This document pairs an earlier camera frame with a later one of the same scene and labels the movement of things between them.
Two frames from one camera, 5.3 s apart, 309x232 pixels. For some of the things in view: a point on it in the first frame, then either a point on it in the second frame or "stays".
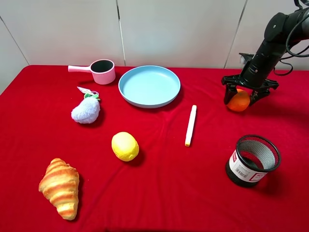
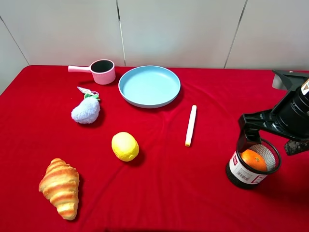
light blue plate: x=149 y=86 stays
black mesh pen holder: x=254 y=156 stays
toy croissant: x=60 y=185 stays
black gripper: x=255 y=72 to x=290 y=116
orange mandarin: x=240 y=101 to x=253 y=160
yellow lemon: x=125 y=146 stays
